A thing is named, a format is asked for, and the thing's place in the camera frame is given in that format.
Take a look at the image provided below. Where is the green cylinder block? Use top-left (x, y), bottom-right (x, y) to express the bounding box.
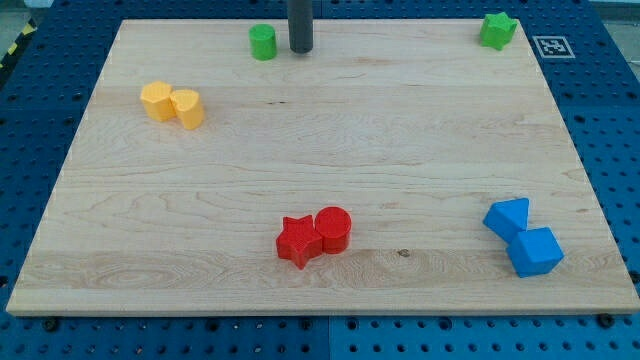
top-left (248, 23), bottom-right (277, 61)

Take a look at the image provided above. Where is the light wooden board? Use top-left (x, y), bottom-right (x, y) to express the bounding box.
top-left (7, 19), bottom-right (639, 317)

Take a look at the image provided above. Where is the red cylinder block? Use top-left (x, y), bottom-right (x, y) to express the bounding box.
top-left (314, 206), bottom-right (352, 254)

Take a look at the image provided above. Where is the red star block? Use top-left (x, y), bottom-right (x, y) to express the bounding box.
top-left (276, 215), bottom-right (323, 270)

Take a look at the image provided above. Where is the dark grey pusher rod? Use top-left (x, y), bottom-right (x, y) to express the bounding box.
top-left (287, 0), bottom-right (314, 54)

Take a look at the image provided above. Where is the yellow hexagon block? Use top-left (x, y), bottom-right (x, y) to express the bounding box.
top-left (140, 81), bottom-right (176, 122)

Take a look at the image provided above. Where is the blue triangle block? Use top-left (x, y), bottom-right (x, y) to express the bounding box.
top-left (483, 198), bottom-right (530, 243)

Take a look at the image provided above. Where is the blue cube block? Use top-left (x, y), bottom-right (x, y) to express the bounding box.
top-left (506, 227), bottom-right (564, 278)

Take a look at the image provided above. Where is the green star block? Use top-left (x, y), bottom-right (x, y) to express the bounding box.
top-left (479, 12), bottom-right (518, 51)

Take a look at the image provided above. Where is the white fiducial marker tag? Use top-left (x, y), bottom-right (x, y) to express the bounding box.
top-left (533, 35), bottom-right (575, 59)

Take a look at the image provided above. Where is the black bolt left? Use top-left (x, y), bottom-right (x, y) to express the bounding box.
top-left (41, 317), bottom-right (60, 333)

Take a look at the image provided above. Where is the black bolt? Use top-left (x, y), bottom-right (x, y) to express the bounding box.
top-left (596, 313), bottom-right (615, 329)
top-left (41, 317), bottom-right (60, 333)

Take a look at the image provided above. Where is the black bolt right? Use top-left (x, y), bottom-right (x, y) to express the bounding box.
top-left (596, 313), bottom-right (615, 329)

